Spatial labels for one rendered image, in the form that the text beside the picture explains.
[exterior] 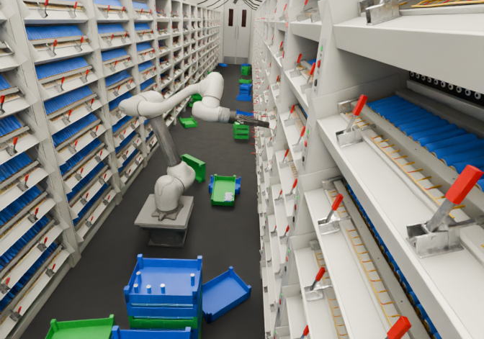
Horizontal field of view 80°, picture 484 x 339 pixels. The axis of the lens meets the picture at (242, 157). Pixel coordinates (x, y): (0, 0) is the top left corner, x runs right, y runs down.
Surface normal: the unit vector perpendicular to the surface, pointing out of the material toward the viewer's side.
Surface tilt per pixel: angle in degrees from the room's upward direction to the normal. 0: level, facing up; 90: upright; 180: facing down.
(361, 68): 90
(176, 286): 0
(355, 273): 21
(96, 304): 0
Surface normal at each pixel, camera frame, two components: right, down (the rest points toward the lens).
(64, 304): 0.05, -0.90
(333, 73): -0.03, 0.43
